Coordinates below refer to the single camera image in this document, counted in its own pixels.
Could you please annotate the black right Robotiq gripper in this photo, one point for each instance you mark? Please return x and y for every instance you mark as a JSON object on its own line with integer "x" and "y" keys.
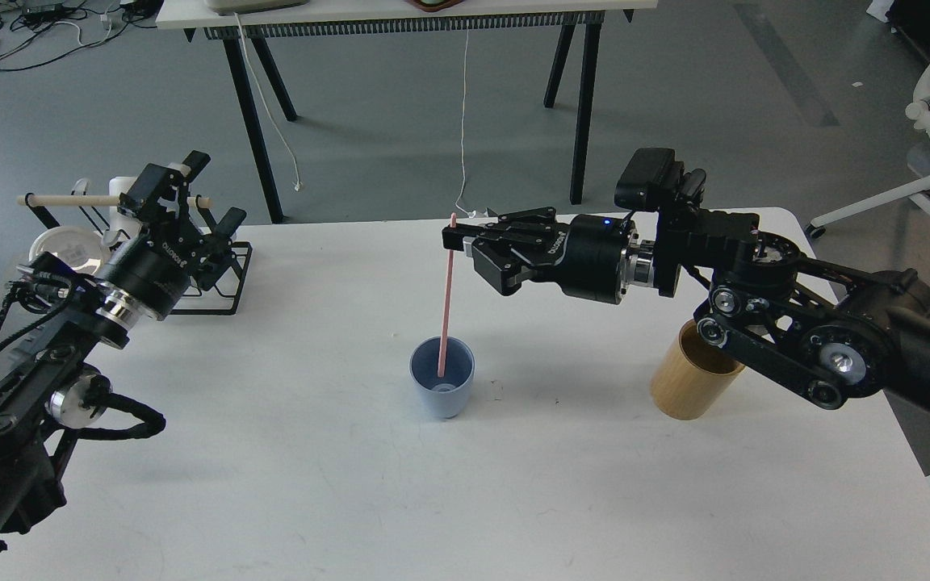
{"x": 598, "y": 259}

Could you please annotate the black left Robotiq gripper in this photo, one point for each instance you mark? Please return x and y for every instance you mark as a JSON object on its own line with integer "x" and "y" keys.
{"x": 157, "y": 267}

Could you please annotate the pink chopstick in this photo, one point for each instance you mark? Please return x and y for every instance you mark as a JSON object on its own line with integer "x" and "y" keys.
{"x": 448, "y": 294}

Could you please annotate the blue plastic cup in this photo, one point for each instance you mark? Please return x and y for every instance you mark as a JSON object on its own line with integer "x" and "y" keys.
{"x": 445, "y": 394}

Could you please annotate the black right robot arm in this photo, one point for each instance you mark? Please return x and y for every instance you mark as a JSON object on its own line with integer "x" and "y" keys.
{"x": 825, "y": 332}

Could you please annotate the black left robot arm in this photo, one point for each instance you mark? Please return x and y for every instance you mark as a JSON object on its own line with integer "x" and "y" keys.
{"x": 52, "y": 317}

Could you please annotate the white mug on rack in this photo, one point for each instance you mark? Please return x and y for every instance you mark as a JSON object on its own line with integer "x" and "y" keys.
{"x": 122, "y": 225}

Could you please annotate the white lidded bowl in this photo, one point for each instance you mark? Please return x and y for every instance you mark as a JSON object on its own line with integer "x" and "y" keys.
{"x": 82, "y": 250}

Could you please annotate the bamboo cylinder holder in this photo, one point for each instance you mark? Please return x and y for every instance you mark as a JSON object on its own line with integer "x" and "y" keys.
{"x": 691, "y": 375}

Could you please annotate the black wire dish rack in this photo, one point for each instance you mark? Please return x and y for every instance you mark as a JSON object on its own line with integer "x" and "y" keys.
{"x": 82, "y": 210}

